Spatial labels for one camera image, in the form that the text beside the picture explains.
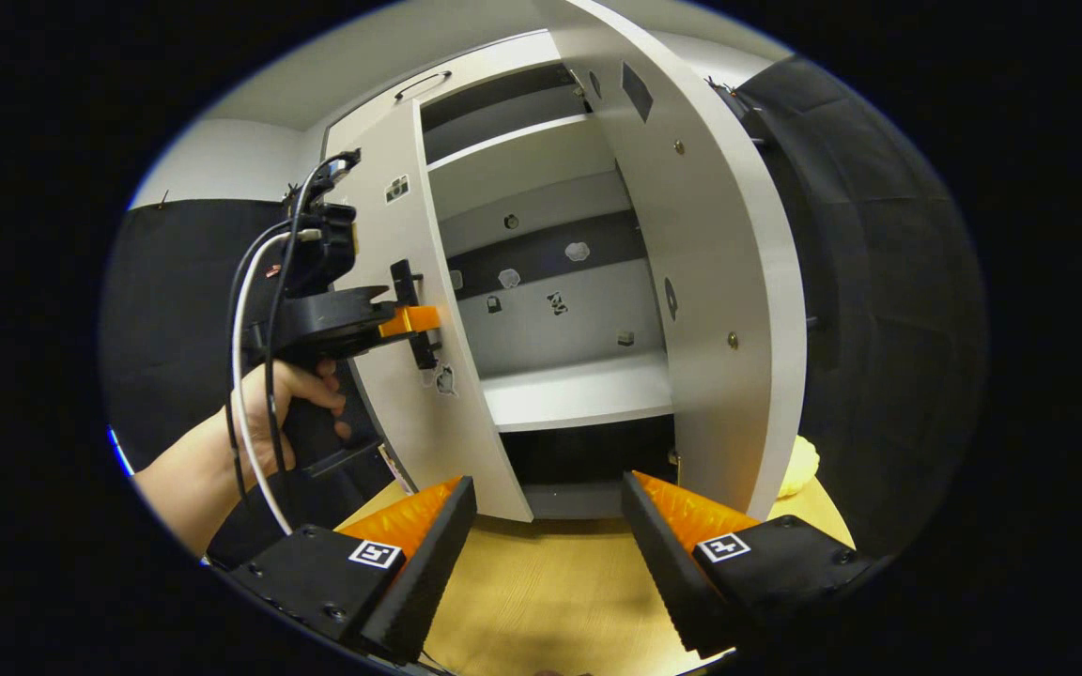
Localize white double-door shoe cabinet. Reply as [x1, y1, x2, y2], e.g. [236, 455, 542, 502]
[320, 0, 810, 524]

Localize black backdrop cloth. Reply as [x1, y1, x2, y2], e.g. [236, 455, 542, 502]
[104, 199, 392, 564]
[710, 56, 988, 564]

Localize yellow soft object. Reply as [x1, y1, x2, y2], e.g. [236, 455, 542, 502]
[776, 435, 822, 500]

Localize white cabinet drawer front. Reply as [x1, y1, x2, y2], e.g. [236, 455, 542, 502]
[325, 28, 565, 142]

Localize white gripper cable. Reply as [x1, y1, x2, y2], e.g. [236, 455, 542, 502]
[229, 230, 321, 536]

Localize white shoe cabinet door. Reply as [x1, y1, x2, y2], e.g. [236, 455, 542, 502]
[323, 97, 534, 524]
[541, 0, 810, 524]

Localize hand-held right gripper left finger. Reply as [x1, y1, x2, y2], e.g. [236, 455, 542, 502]
[212, 475, 478, 666]

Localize black door handle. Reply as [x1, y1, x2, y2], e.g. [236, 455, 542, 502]
[391, 260, 441, 370]

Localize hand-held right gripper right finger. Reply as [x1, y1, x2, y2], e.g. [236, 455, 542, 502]
[621, 469, 875, 658]

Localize black drawer handle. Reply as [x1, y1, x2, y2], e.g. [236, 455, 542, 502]
[394, 69, 454, 101]

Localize white cabinet shelf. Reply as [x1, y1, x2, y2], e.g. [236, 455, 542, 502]
[426, 113, 615, 172]
[482, 350, 676, 435]

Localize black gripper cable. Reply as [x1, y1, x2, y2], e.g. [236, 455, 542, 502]
[224, 160, 345, 508]

